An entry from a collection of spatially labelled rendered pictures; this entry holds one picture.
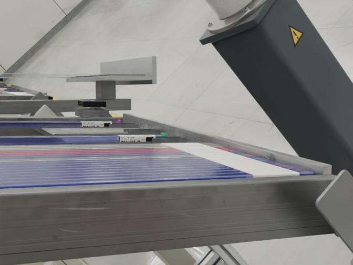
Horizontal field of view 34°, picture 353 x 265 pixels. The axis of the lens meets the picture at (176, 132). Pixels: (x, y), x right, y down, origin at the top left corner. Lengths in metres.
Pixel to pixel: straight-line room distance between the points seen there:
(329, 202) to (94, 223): 0.23
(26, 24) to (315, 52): 7.49
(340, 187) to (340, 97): 0.90
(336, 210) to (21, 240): 0.30
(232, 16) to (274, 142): 1.01
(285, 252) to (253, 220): 1.21
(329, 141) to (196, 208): 0.95
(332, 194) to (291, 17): 0.85
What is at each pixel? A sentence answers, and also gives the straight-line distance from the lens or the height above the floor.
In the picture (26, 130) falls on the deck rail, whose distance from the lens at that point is 1.19.
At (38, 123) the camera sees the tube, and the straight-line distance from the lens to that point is 1.11.
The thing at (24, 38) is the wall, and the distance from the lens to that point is 8.72.
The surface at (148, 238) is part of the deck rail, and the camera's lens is 0.55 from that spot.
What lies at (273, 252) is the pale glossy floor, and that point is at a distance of 1.84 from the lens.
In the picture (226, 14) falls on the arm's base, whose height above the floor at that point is 0.72.
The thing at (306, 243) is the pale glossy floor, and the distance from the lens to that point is 1.78.
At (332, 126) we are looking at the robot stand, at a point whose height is 0.36.
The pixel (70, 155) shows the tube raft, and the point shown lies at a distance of 0.71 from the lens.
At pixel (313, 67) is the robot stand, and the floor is 0.50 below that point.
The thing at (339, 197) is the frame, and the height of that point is 0.74.
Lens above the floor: 1.10
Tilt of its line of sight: 22 degrees down
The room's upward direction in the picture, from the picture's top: 41 degrees counter-clockwise
